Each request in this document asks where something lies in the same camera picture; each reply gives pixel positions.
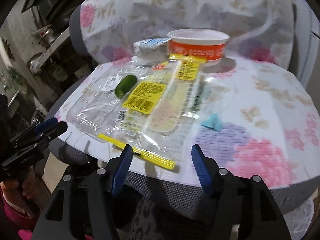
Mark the green cucumber piece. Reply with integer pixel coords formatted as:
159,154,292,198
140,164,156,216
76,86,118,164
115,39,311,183
114,75,138,99

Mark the small blue white milk carton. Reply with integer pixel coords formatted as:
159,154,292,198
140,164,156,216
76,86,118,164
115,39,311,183
133,38,170,56

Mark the yellow labelled plastic food bag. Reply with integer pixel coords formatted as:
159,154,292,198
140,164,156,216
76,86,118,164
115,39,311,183
97,54,206,170

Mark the metal pot on shelf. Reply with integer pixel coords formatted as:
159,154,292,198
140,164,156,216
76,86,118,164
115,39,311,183
31,26,59,49

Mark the small blue paper scrap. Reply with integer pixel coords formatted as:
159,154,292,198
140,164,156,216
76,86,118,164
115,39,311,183
200,113,223,132

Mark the person left hand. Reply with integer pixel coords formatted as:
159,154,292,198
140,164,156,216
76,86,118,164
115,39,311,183
1,167,50,216

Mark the orange white instant noodle cup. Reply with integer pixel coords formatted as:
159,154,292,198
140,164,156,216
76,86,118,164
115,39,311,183
167,28,230,66

